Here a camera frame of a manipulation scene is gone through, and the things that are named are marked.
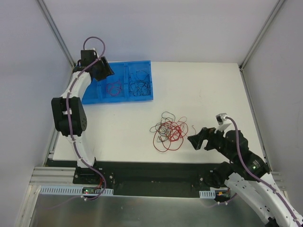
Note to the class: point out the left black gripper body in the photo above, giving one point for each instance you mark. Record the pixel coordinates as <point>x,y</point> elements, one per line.
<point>102,70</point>

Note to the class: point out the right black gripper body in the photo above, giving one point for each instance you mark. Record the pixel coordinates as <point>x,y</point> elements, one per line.
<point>209,137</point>

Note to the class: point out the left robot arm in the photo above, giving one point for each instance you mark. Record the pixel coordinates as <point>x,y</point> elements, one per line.
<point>68,111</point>

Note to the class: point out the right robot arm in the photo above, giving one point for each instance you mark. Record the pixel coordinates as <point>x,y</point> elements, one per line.
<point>248,176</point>

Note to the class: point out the blue plastic divided bin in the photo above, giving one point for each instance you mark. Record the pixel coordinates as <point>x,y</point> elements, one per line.
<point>131,82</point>

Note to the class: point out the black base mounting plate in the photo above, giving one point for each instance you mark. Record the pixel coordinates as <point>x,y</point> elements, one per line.
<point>179,180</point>

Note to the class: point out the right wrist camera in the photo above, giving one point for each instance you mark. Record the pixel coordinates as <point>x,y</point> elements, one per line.
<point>223,122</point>

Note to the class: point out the right white cable duct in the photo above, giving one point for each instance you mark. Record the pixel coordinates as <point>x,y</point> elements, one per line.
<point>207,194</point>

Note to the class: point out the white cable duct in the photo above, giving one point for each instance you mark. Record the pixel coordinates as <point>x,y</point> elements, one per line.
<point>75,191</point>
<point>207,194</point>

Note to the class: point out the right aluminium frame post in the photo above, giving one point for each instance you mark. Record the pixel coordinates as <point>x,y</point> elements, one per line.
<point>268,22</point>

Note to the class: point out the aluminium frame post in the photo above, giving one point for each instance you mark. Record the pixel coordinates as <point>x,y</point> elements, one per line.
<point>53,27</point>
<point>268,22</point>

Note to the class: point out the left aluminium frame post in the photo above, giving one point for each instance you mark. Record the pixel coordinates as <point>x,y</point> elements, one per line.
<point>53,27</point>

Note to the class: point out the left white cable duct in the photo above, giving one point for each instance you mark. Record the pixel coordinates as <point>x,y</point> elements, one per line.
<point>75,191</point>

